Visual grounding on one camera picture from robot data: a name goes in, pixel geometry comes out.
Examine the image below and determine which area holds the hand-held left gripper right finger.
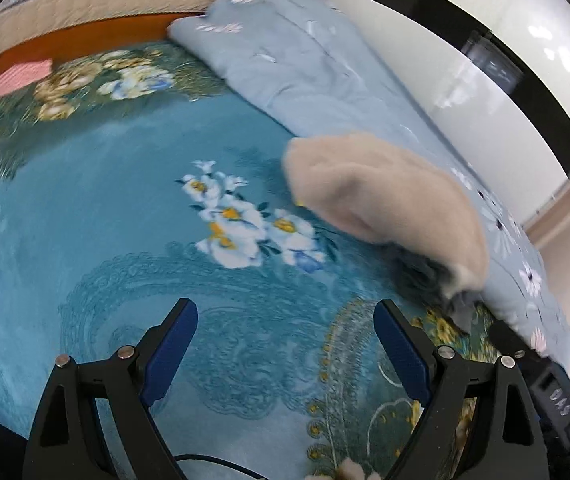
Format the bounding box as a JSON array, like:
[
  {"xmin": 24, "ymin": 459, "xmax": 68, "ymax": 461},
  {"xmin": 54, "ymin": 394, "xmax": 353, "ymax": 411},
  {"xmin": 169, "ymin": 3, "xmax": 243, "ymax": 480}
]
[{"xmin": 373, "ymin": 299, "xmax": 550, "ymax": 480}]

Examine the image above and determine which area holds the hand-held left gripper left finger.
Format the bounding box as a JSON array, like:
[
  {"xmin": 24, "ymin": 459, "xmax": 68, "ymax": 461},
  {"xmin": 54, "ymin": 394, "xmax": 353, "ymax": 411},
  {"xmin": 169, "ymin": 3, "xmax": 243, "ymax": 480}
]
[{"xmin": 22, "ymin": 298, "xmax": 199, "ymax": 480}]

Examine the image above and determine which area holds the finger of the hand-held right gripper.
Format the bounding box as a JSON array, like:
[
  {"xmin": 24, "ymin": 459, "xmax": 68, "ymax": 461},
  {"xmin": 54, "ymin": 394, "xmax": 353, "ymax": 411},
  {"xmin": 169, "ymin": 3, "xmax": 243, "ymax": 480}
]
[{"xmin": 487, "ymin": 319, "xmax": 530, "ymax": 361}]

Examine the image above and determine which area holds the beige fuzzy printed sweater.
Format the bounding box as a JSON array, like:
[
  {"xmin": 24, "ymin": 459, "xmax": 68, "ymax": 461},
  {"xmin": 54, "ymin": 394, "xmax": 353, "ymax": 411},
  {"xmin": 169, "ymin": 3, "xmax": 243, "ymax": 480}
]
[{"xmin": 282, "ymin": 132, "xmax": 490, "ymax": 306}]

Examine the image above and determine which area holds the teal floral blanket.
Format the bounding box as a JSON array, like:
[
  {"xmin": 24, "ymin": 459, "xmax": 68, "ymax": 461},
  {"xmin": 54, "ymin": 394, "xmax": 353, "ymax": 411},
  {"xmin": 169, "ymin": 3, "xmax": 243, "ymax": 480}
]
[{"xmin": 0, "ymin": 42, "xmax": 516, "ymax": 480}]

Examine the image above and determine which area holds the white glossy wardrobe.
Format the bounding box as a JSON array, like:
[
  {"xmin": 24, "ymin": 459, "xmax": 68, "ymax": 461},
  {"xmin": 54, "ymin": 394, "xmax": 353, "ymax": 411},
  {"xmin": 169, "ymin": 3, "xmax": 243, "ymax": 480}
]
[{"xmin": 325, "ymin": 0, "xmax": 570, "ymax": 226}]

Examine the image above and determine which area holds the light blue floral quilt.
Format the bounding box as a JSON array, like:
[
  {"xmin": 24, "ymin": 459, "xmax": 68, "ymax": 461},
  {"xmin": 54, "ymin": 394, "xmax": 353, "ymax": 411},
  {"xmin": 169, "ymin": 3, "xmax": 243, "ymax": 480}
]
[{"xmin": 167, "ymin": 0, "xmax": 570, "ymax": 367}]

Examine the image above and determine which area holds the pink cloth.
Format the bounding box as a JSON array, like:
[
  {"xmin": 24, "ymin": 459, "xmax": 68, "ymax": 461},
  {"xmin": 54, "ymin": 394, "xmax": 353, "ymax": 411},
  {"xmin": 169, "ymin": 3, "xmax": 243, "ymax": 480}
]
[{"xmin": 0, "ymin": 59, "xmax": 55, "ymax": 102}]

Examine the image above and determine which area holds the black cable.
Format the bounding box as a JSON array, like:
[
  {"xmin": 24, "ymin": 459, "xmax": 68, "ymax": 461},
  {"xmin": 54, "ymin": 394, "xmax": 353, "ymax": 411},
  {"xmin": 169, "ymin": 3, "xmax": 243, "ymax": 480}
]
[{"xmin": 172, "ymin": 454, "xmax": 271, "ymax": 480}]

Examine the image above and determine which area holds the orange wooden bed frame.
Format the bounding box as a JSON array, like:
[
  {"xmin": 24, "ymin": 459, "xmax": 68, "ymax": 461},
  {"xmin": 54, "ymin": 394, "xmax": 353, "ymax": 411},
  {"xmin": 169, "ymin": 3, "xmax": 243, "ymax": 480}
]
[{"xmin": 0, "ymin": 10, "xmax": 207, "ymax": 96}]

